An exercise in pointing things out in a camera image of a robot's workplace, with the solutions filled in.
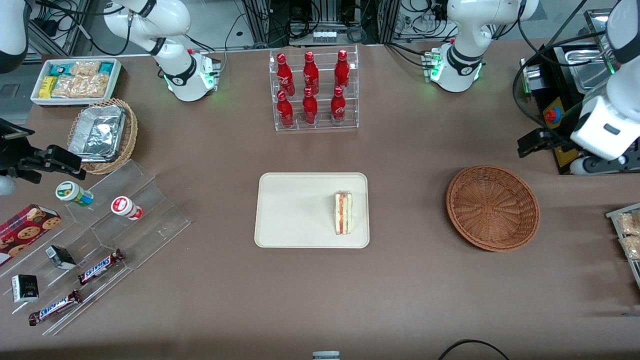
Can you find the brown Snickers bar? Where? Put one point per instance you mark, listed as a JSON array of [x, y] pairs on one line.
[[55, 307], [100, 266]]

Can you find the aluminium foil container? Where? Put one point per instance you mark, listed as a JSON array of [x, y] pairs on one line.
[[97, 132]]

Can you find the clear bag of crackers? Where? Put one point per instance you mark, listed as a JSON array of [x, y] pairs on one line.
[[85, 68], [72, 87], [99, 85]]

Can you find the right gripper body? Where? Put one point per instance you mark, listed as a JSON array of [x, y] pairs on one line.
[[11, 156]]

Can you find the clear acrylic bottle rack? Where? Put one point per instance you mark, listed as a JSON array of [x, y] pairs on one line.
[[350, 122]]

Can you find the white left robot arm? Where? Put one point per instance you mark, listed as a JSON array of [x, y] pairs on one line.
[[465, 60]]

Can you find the red plaid cookie box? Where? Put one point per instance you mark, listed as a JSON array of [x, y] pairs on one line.
[[25, 232]]

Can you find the triangle sandwich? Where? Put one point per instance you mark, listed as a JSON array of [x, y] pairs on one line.
[[343, 212]]

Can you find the white power strip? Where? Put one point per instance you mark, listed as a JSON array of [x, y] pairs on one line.
[[324, 36]]

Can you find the clear bag of snacks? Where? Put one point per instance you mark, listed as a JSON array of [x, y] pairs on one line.
[[630, 223], [632, 247]]

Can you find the black food warmer yellow panel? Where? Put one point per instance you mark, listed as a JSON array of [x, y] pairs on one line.
[[552, 75]]

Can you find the clear acrylic stepped stand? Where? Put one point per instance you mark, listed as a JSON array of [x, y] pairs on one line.
[[150, 225]]

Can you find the small black white box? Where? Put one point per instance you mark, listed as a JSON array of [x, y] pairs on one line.
[[25, 288]]

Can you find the cream plastic serving tray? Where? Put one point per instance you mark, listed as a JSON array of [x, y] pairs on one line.
[[300, 210]]

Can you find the teal snack packet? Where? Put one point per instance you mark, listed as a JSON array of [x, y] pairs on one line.
[[60, 70], [106, 67]]

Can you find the red cola bottle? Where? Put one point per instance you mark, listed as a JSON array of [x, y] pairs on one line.
[[285, 75], [285, 112], [342, 72], [310, 75], [338, 107], [309, 109]]

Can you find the white rectangular snack container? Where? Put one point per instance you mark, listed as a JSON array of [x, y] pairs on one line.
[[115, 85]]

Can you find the small grey device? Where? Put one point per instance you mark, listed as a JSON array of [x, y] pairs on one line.
[[326, 356]]

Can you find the white cup green label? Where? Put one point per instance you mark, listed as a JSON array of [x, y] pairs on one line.
[[72, 193]]

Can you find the yellow snack packet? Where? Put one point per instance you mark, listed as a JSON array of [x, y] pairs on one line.
[[47, 87]]

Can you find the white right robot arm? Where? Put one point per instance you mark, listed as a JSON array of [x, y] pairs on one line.
[[175, 70]]

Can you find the oval light wicker basket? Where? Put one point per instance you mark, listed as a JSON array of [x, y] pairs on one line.
[[129, 145]]

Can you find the aluminium frame rack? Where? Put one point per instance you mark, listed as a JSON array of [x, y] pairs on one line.
[[258, 25]]

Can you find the white cup red label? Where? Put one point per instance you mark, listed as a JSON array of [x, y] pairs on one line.
[[125, 206]]

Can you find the metal snack tray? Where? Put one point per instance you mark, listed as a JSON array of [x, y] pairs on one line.
[[611, 213]]

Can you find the round brown wicker basket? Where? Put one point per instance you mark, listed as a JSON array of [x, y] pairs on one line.
[[492, 207]]

